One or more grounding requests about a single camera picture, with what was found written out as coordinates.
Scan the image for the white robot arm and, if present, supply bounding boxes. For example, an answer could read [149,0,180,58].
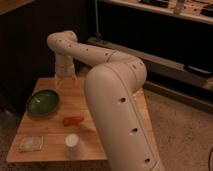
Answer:
[47,31,165,171]

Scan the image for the orange carrot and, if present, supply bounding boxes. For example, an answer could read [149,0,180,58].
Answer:
[63,116,84,126]

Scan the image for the white paper cup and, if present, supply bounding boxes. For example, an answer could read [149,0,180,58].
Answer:
[65,134,84,160]

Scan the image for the clear plastic wrapped packet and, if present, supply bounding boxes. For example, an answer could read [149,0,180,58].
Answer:
[19,136,43,152]

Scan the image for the wooden table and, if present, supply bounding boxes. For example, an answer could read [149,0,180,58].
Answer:
[5,77,160,164]

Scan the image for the wooden shelf with items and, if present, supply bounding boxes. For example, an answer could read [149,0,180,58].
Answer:
[101,0,213,25]

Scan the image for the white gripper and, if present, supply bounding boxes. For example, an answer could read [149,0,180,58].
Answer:
[55,54,77,88]

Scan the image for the vertical metal pole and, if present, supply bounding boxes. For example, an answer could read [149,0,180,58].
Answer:
[94,0,101,41]

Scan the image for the green ceramic bowl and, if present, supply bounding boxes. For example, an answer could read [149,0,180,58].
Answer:
[26,89,60,117]

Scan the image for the grey baseboard heater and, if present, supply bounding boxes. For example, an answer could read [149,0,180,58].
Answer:
[88,37,213,91]

